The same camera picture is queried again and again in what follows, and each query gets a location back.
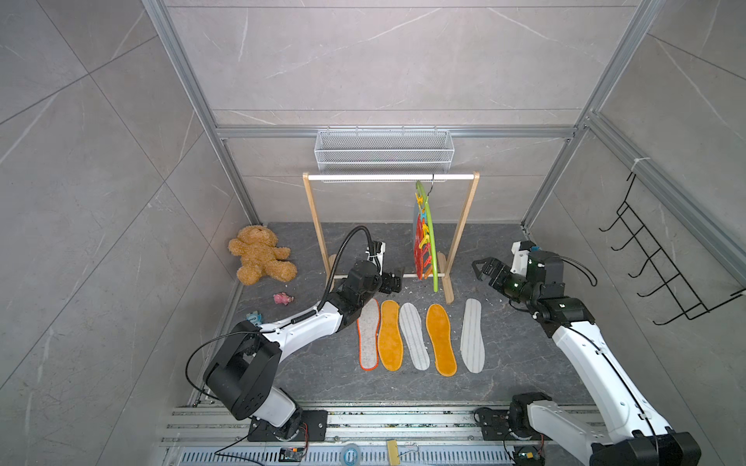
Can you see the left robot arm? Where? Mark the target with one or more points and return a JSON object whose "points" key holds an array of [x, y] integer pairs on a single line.
{"points": [[242, 372]]}

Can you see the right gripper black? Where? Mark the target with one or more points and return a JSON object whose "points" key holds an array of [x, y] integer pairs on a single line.
{"points": [[502, 272]]}

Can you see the small blue toy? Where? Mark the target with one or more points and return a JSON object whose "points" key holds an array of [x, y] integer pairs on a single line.
{"points": [[255, 318]]}

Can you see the white wire mesh basket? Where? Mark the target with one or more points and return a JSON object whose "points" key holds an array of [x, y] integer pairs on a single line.
{"points": [[390, 151]]}

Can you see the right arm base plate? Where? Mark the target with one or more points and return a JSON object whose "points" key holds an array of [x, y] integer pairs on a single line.
{"points": [[498, 425]]}

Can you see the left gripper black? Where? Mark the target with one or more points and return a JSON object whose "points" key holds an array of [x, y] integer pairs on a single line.
{"points": [[387, 286]]}

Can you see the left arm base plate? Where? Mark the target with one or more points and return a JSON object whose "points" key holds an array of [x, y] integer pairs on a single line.
{"points": [[303, 425]]}

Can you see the brown teddy bear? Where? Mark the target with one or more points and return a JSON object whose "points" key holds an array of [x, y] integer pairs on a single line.
{"points": [[256, 246]]}

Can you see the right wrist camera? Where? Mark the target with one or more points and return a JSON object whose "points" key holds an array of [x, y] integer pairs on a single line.
{"points": [[521, 252]]}

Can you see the aluminium floor rail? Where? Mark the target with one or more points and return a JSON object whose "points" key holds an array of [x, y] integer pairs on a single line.
{"points": [[357, 434]]}

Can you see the green clip hanger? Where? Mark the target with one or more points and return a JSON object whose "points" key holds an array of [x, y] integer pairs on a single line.
{"points": [[422, 208]]}

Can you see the orange fuzzy insole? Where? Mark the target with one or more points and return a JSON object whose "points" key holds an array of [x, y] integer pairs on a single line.
{"points": [[438, 326]]}

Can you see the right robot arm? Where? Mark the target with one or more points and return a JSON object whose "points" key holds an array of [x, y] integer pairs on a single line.
{"points": [[636, 433]]}

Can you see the black wall hook rack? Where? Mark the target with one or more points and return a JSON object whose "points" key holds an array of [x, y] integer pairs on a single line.
{"points": [[670, 279]]}

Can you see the white striped insole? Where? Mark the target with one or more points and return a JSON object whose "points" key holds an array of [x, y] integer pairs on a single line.
{"points": [[472, 347], [411, 328]]}

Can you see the small pink toy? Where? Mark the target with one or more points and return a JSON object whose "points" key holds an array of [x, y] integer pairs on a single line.
{"points": [[283, 298]]}

